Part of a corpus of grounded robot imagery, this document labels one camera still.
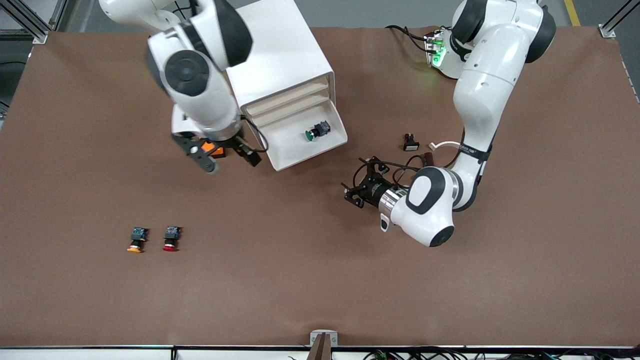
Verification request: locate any white plastic drawer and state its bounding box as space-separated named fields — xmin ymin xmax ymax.
xmin=243 ymin=75 xmax=333 ymax=119
xmin=253 ymin=96 xmax=349 ymax=172
xmin=248 ymin=87 xmax=332 ymax=128

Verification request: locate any green push button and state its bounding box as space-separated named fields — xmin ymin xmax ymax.
xmin=305 ymin=120 xmax=332 ymax=143

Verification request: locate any red mushroom push button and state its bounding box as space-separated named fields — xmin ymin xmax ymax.
xmin=162 ymin=226 xmax=183 ymax=252

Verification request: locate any white drawer cabinet housing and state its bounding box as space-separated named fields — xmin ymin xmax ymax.
xmin=225 ymin=0 xmax=337 ymax=128

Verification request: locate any yellow mushroom push button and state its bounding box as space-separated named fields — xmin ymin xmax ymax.
xmin=126 ymin=227 xmax=149 ymax=254

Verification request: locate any orange box with round hole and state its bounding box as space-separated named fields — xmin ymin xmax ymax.
xmin=200 ymin=141 xmax=227 ymax=160

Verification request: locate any brown table cover sheet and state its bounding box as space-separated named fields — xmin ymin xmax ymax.
xmin=0 ymin=25 xmax=640 ymax=349

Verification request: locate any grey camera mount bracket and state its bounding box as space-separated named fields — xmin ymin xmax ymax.
xmin=306 ymin=329 xmax=339 ymax=360

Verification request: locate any black cable bundle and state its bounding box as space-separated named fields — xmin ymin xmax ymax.
xmin=287 ymin=347 xmax=568 ymax=360

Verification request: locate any aluminium frame post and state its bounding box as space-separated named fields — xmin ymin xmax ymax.
xmin=48 ymin=0 xmax=69 ymax=32
xmin=0 ymin=0 xmax=49 ymax=45
xmin=597 ymin=0 xmax=640 ymax=40

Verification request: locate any white table edge rail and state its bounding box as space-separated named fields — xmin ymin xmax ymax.
xmin=0 ymin=344 xmax=640 ymax=360

